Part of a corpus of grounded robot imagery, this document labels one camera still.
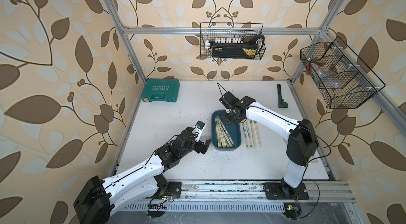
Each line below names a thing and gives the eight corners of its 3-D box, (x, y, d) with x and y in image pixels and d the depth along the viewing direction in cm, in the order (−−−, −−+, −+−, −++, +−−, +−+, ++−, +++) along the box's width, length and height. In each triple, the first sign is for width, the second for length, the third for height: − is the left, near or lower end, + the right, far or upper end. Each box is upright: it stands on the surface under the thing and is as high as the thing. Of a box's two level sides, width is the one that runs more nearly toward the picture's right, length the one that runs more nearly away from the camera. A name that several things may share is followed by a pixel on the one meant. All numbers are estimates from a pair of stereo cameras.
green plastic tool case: (141, 103, 111) (139, 98, 106) (148, 82, 124) (146, 77, 119) (177, 103, 111) (175, 98, 106) (180, 82, 124) (179, 77, 119)
